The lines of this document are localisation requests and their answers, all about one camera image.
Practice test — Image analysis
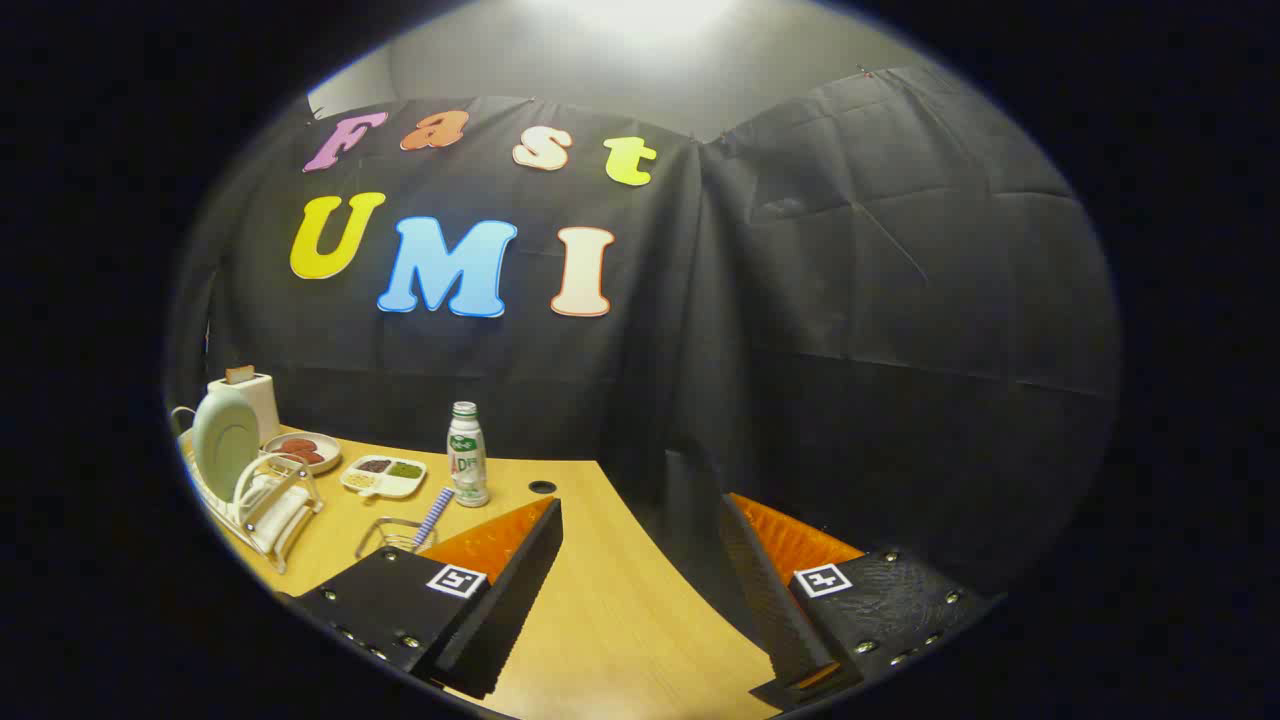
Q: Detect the round beige dish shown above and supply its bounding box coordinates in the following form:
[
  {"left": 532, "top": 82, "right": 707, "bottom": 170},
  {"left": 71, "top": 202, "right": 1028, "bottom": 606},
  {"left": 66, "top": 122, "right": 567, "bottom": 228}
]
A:
[{"left": 262, "top": 431, "right": 343, "bottom": 475}]

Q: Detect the white wire dish rack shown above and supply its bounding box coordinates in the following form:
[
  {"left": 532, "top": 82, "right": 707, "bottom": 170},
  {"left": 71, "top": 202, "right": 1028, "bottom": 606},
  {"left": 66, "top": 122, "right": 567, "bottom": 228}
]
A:
[{"left": 178, "top": 430, "right": 326, "bottom": 574}]

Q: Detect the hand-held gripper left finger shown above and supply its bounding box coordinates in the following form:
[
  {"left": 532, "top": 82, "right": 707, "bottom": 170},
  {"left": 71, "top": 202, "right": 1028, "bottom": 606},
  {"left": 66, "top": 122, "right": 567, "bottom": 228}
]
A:
[{"left": 283, "top": 497, "right": 564, "bottom": 701}]

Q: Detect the black backdrop cloth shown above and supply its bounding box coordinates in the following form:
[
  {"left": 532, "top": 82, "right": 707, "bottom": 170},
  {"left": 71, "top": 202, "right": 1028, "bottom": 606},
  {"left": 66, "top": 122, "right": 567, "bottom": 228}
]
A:
[{"left": 165, "top": 65, "right": 1121, "bottom": 601}]

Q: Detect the pale green plate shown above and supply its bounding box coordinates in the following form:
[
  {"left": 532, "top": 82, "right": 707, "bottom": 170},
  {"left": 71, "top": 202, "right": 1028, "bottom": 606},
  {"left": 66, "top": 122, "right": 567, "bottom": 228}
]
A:
[{"left": 191, "top": 387, "right": 263, "bottom": 501}]

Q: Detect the white drink bottle green label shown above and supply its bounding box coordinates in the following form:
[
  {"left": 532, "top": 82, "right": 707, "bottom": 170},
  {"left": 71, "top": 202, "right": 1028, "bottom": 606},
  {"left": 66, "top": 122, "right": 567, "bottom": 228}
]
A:
[{"left": 446, "top": 401, "right": 491, "bottom": 508}]

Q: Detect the white toaster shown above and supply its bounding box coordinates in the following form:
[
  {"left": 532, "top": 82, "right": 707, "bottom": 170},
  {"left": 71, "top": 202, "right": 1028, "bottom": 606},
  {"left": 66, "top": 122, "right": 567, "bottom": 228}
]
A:
[{"left": 207, "top": 372, "right": 281, "bottom": 446}]

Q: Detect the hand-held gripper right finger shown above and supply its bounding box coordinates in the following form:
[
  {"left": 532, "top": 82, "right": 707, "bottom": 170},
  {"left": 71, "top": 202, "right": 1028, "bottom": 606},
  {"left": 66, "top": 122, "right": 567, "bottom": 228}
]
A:
[{"left": 718, "top": 492, "right": 1001, "bottom": 713}]

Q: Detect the white divided dish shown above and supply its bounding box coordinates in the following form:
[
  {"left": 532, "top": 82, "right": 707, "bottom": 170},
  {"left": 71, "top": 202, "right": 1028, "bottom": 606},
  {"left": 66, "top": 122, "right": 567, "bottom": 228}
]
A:
[{"left": 339, "top": 455, "right": 429, "bottom": 499}]

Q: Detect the metal wire basket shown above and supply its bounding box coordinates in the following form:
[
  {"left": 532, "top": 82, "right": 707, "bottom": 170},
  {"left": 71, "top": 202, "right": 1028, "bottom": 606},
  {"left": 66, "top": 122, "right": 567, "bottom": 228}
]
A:
[{"left": 354, "top": 516, "right": 439, "bottom": 559}]

